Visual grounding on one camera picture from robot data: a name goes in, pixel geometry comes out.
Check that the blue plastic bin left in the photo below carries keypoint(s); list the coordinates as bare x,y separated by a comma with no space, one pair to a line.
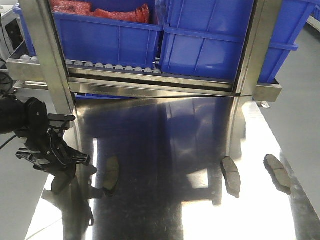
108,41

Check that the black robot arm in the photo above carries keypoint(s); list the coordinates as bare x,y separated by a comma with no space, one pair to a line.
12,117

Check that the blue plastic bin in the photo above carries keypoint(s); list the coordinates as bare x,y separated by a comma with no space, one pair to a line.
205,38
108,41

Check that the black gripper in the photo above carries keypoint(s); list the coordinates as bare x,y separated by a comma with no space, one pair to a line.
43,134

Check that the brake pad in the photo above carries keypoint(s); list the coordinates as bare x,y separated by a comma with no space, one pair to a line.
231,176
111,175
278,174

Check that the stainless steel rack frame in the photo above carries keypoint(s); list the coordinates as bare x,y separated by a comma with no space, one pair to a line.
63,81

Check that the blue plastic bin right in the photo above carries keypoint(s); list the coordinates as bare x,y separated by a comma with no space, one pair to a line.
205,38

